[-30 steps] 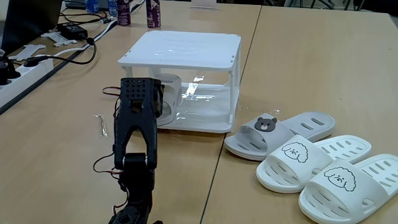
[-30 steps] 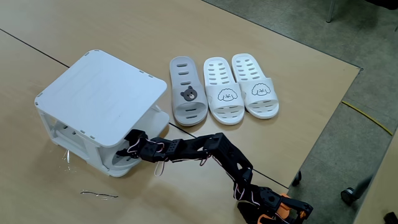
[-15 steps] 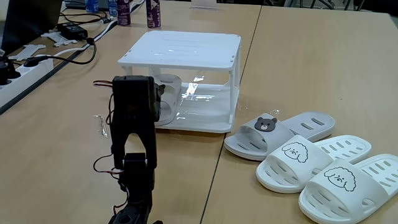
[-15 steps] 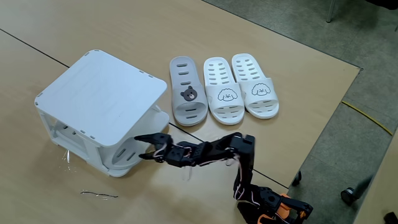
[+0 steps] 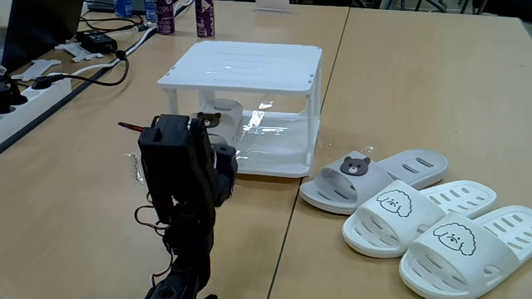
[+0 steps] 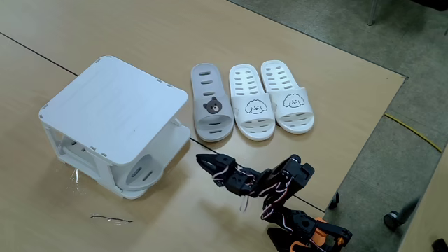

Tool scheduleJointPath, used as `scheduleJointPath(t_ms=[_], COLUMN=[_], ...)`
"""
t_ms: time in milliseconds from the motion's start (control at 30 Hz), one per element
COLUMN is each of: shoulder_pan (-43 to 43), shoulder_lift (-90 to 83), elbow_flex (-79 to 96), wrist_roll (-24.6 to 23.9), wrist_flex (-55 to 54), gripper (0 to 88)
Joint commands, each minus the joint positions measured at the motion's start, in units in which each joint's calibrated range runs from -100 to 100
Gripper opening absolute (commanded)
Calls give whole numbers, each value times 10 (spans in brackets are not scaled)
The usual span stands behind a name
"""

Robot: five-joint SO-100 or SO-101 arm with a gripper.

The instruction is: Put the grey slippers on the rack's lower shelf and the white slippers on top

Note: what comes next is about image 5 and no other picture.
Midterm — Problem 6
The grey bear slipper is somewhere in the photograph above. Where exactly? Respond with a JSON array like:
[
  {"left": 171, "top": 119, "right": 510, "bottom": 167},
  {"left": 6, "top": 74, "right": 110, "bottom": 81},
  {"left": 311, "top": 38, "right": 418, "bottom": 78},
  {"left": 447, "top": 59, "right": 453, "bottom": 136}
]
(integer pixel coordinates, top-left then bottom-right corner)
[
  {"left": 298, "top": 148, "right": 450, "bottom": 216},
  {"left": 191, "top": 98, "right": 244, "bottom": 147}
]

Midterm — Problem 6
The white dog slipper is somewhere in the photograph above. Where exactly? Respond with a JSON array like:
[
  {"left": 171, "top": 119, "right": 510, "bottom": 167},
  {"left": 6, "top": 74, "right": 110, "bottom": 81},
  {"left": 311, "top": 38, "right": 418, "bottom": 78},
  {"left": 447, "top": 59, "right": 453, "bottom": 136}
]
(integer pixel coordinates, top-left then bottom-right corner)
[
  {"left": 398, "top": 204, "right": 532, "bottom": 299},
  {"left": 342, "top": 179, "right": 498, "bottom": 259}
]

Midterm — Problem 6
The white two-shelf shoe rack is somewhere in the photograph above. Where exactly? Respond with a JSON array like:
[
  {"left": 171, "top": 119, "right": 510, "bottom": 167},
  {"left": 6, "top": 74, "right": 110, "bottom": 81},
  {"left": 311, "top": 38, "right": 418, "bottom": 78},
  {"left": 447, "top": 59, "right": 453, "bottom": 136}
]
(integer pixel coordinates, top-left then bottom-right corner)
[{"left": 156, "top": 40, "right": 324, "bottom": 179}]

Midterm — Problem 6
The purple drink can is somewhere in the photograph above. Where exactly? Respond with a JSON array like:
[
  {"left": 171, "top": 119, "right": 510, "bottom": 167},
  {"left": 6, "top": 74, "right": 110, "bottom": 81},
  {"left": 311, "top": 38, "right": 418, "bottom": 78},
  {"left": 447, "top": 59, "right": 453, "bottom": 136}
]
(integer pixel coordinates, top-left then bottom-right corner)
[
  {"left": 195, "top": 0, "right": 216, "bottom": 38},
  {"left": 155, "top": 0, "right": 175, "bottom": 35}
]

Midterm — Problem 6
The black power adapter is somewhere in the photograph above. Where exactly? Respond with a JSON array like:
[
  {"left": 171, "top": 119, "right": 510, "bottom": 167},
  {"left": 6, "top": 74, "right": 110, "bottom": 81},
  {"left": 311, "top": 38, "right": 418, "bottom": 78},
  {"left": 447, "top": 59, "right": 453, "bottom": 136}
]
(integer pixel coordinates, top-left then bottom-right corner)
[{"left": 76, "top": 29, "right": 119, "bottom": 54}]

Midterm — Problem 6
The white flat plastic part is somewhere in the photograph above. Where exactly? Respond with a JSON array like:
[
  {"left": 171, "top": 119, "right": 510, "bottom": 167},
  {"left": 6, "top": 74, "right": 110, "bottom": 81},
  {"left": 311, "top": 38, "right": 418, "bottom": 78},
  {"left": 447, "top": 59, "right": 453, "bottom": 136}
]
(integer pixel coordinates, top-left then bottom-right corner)
[
  {"left": 53, "top": 41, "right": 105, "bottom": 63},
  {"left": 10, "top": 58, "right": 62, "bottom": 82}
]

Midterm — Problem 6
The white power strip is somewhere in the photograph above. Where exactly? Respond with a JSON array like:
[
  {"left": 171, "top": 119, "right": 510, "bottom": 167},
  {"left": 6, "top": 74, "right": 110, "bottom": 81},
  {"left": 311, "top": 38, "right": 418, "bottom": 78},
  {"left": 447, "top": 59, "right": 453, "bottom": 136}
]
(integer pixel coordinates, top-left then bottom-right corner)
[{"left": 0, "top": 76, "right": 72, "bottom": 145}]

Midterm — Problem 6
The black power plug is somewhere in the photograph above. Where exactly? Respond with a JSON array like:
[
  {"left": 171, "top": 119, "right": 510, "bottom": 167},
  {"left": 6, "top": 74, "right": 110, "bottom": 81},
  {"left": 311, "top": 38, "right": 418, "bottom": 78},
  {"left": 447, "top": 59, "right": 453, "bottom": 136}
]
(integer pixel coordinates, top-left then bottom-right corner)
[{"left": 0, "top": 74, "right": 29, "bottom": 115}]

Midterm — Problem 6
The black laptop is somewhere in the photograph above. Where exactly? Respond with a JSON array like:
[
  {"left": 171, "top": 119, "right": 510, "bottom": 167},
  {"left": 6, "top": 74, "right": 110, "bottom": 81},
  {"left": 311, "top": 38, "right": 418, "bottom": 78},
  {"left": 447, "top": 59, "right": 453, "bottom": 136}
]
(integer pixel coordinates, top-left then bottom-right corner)
[{"left": 2, "top": 0, "right": 84, "bottom": 76}]

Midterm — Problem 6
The chair base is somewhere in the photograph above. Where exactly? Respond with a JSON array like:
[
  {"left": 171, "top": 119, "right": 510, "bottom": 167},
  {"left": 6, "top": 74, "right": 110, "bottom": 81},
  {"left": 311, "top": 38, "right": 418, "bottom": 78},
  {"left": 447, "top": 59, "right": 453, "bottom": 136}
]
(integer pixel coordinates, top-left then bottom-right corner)
[{"left": 386, "top": 0, "right": 490, "bottom": 14}]

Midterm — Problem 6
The white cable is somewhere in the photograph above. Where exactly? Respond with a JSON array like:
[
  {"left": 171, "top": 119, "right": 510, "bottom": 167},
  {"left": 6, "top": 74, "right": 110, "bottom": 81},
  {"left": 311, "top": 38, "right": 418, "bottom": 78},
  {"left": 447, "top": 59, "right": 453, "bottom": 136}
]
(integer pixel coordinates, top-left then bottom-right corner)
[{"left": 47, "top": 22, "right": 159, "bottom": 78}]

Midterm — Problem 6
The thin black cable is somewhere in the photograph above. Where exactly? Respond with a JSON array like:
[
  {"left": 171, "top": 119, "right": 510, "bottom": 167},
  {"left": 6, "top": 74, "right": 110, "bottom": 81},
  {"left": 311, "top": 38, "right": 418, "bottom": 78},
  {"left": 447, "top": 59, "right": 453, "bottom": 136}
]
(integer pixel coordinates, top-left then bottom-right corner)
[{"left": 78, "top": 11, "right": 146, "bottom": 34}]

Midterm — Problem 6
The black plug with cable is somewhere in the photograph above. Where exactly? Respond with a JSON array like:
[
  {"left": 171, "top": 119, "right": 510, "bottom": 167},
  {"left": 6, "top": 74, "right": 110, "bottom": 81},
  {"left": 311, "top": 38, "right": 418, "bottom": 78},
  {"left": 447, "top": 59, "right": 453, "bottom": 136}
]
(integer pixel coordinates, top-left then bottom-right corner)
[{"left": 31, "top": 49, "right": 131, "bottom": 91}]

